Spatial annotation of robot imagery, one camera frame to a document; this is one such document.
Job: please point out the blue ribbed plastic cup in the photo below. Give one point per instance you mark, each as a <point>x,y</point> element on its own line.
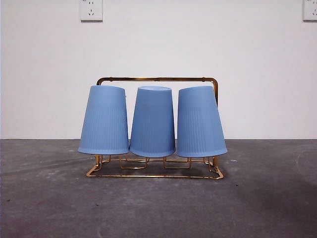
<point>152,121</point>
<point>198,119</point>
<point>104,119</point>

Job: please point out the white wall power socket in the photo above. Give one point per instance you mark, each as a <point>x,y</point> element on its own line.
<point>91,10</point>
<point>310,10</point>

